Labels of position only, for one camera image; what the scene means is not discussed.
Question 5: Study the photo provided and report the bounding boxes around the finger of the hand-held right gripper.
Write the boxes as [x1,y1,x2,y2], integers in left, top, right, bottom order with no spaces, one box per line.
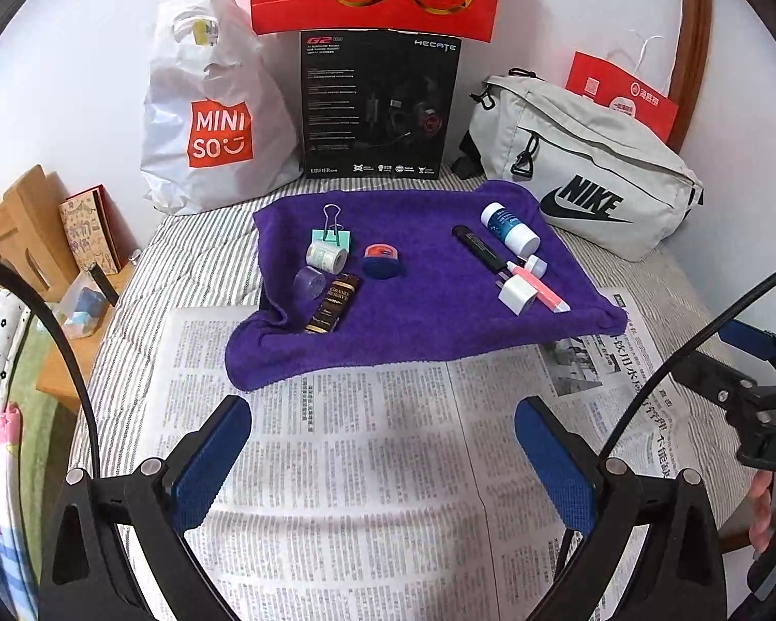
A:
[718,322,776,377]
[671,349,751,412]

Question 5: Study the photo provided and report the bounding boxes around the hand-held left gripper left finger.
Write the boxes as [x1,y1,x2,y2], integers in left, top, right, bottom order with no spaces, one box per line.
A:
[39,394,253,621]

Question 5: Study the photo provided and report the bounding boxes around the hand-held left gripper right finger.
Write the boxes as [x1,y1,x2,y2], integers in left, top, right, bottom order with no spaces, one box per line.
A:
[514,396,728,621]

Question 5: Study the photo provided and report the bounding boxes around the white charger plug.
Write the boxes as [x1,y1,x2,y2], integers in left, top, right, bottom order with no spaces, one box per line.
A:
[495,275,534,317]

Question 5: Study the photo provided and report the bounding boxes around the pink highlighter pen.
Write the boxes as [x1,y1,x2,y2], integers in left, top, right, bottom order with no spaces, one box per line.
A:
[504,260,570,315]

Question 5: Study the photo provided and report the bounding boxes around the dark gold chocolate bar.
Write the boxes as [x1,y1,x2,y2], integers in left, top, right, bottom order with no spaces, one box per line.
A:
[304,275,363,336]

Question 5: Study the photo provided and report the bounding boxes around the clear plastic cap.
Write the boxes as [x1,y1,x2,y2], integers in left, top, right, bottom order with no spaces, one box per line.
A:
[292,265,327,302]

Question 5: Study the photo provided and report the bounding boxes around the black rectangular tube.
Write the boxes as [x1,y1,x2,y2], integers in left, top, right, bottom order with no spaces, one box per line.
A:
[451,224,515,276]

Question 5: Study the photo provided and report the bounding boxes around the white tape roll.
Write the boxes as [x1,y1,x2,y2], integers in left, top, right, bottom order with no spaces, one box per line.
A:
[305,241,347,274]

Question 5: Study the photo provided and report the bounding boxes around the white and blue bottle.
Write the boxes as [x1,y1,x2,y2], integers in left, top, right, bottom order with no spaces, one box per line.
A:
[480,202,541,255]

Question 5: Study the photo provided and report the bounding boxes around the green binder clip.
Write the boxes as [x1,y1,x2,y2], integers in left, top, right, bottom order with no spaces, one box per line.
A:
[310,203,345,250]

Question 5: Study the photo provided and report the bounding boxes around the blue and orange sharpener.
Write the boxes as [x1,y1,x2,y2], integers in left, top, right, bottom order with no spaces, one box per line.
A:
[362,242,405,279]

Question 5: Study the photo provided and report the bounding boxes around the person's right hand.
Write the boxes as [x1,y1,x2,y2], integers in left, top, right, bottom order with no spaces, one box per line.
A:
[748,469,776,554]

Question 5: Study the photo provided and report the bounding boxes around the newspaper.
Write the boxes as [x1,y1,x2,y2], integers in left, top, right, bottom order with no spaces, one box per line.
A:
[126,285,757,621]

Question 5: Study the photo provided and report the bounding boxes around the wooden bedside table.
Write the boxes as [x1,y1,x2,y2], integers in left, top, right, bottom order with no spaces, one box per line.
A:
[35,264,143,413]

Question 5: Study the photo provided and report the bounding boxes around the green cloth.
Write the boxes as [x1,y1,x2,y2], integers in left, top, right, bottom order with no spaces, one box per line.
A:
[6,336,82,531]

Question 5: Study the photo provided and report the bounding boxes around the clear plastic box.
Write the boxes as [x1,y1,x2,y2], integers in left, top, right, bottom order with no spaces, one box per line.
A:
[58,270,114,337]

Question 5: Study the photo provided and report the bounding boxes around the purple towel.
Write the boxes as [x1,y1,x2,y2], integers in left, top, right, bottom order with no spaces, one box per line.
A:
[225,181,628,392]

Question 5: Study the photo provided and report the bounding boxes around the black stick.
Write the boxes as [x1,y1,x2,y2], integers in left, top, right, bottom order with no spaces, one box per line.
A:
[87,263,121,306]

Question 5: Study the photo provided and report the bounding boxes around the patterned notebook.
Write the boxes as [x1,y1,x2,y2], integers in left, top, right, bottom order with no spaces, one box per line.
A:
[58,186,125,279]

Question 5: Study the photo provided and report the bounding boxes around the grey waist bag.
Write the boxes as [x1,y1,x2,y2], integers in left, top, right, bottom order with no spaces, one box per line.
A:
[453,68,705,261]

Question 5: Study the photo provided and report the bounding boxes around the white plastic shopping bag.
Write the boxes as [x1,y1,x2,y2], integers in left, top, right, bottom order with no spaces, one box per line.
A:
[141,0,302,214]

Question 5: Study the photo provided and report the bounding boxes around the black headphone box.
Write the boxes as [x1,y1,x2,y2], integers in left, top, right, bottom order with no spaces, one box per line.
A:
[299,29,461,181]

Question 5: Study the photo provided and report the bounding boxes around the black cable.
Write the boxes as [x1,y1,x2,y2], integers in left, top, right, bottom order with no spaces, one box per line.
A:
[0,251,99,475]
[556,268,776,570]

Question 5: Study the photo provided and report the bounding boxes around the red paper bag white handles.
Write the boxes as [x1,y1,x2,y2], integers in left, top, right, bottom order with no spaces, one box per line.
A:
[565,29,680,146]

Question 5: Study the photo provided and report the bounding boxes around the brown wooden frame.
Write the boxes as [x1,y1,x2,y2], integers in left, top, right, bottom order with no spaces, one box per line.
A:
[663,0,713,150]

